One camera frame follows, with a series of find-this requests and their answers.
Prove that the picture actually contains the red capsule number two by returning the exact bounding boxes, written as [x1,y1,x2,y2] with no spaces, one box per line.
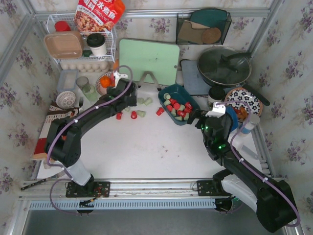
[185,102,193,110]

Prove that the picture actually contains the fruit plate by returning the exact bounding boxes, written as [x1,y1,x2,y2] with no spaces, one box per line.
[96,72,114,95]

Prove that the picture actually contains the grey induction cooker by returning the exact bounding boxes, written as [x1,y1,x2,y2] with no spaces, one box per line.
[180,59,211,95]

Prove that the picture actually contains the orange left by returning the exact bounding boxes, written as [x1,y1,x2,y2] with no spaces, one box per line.
[99,76,112,88]

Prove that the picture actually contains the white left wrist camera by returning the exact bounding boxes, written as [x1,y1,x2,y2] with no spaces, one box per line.
[113,71,128,87]

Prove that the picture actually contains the metal cutting board stand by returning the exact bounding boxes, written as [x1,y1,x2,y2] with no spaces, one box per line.
[137,71,162,92]

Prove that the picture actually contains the green cutting board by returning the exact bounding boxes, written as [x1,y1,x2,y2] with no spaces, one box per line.
[118,39,179,86]

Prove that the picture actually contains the grey glass cup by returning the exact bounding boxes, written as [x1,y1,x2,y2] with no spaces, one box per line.
[76,76,90,93]

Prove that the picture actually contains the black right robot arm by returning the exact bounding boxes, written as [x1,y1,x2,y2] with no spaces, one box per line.
[187,110,300,233]

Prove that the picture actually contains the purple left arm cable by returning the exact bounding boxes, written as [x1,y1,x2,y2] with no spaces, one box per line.
[46,65,134,216]

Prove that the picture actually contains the green ribbed glass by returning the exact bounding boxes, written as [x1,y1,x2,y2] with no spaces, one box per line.
[82,84,98,102]

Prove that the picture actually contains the metal fork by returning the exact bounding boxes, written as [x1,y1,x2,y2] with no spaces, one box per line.
[79,97,84,108]

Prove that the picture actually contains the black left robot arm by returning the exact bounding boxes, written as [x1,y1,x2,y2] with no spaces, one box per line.
[45,78,137,186]

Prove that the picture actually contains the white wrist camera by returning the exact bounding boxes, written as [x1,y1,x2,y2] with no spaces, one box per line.
[113,71,128,87]
[205,102,226,118]

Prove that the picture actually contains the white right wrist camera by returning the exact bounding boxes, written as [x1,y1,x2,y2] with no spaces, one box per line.
[205,102,226,118]

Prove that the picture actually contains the floral patterned plate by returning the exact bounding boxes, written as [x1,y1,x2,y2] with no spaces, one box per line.
[224,88,263,122]

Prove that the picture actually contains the teal plastic storage basket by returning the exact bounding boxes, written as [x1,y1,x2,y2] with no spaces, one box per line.
[157,84,200,126]

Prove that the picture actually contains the green capsule cluster lid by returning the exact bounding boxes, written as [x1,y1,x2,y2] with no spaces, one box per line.
[179,104,185,111]

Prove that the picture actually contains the peach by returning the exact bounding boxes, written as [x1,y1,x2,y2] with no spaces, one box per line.
[110,72,115,83]

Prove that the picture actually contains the orange behind board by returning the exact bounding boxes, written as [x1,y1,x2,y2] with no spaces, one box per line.
[113,59,120,71]

